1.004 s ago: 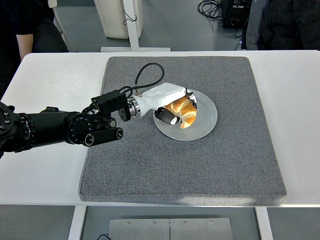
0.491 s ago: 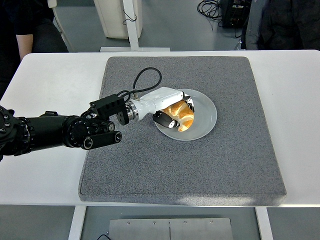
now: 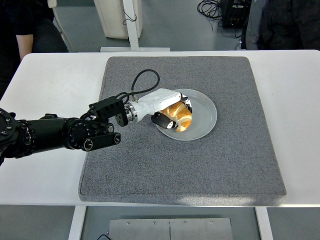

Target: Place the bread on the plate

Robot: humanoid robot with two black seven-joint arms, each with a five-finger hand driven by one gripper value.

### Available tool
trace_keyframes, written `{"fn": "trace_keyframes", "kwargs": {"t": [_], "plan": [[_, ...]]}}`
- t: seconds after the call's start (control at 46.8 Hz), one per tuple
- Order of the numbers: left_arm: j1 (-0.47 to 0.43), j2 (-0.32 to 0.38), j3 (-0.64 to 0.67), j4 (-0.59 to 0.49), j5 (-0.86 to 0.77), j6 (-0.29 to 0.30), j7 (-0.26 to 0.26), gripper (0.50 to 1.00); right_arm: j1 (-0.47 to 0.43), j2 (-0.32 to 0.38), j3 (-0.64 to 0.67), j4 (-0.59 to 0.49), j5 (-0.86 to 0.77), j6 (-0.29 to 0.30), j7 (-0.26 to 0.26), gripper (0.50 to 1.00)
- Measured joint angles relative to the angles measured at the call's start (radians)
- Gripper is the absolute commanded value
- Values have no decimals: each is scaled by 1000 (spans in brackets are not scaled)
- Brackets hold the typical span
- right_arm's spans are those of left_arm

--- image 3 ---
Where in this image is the grey round plate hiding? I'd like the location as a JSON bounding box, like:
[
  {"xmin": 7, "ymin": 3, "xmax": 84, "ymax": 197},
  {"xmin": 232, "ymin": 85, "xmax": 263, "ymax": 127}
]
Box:
[{"xmin": 152, "ymin": 88, "xmax": 218, "ymax": 142}]

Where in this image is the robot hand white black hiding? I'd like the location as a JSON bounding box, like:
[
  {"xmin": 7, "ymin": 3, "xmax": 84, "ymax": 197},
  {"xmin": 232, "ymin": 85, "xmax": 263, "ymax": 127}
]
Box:
[{"xmin": 132, "ymin": 88, "xmax": 194, "ymax": 131}]

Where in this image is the grey metal plate with screws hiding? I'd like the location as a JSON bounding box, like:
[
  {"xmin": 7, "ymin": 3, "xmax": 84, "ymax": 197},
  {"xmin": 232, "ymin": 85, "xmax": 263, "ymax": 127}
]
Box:
[{"xmin": 107, "ymin": 217, "xmax": 235, "ymax": 240}]

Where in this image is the white table stand leg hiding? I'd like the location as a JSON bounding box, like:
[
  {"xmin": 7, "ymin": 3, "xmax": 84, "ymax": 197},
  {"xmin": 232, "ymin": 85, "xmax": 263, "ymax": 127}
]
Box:
[{"xmin": 99, "ymin": 0, "xmax": 171, "ymax": 52}]

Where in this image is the white cabinet box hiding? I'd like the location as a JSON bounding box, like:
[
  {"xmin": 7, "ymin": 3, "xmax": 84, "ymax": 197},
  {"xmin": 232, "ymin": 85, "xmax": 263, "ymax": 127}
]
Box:
[{"xmin": 93, "ymin": 0, "xmax": 143, "ymax": 40}]

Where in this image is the white chair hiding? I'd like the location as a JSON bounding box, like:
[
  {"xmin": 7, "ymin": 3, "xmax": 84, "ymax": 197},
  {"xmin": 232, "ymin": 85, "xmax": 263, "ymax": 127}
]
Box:
[{"xmin": 46, "ymin": 0, "xmax": 74, "ymax": 53}]

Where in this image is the croissant bread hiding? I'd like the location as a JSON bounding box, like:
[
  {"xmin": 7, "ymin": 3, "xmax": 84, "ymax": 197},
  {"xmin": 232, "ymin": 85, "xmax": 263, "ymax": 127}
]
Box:
[{"xmin": 161, "ymin": 101, "xmax": 193, "ymax": 133}]

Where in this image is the black equipment box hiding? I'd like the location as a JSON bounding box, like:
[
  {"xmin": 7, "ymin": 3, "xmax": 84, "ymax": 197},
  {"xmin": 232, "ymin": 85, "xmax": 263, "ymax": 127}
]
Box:
[{"xmin": 221, "ymin": 0, "xmax": 252, "ymax": 29}]

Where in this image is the grey speckled mat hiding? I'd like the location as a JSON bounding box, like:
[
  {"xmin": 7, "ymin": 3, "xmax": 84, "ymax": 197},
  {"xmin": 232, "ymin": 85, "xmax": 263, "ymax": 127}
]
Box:
[{"xmin": 78, "ymin": 56, "xmax": 288, "ymax": 207}]

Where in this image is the black floor cables bundle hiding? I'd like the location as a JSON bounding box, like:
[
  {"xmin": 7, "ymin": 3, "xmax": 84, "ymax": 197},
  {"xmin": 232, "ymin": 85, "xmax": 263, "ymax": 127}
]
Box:
[{"xmin": 196, "ymin": 0, "xmax": 227, "ymax": 29}]

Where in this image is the person in dark clothing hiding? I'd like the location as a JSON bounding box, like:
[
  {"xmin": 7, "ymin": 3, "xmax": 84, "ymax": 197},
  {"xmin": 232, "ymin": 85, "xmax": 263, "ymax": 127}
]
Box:
[
  {"xmin": 241, "ymin": 0, "xmax": 320, "ymax": 51},
  {"xmin": 0, "ymin": 0, "xmax": 70, "ymax": 95}
]

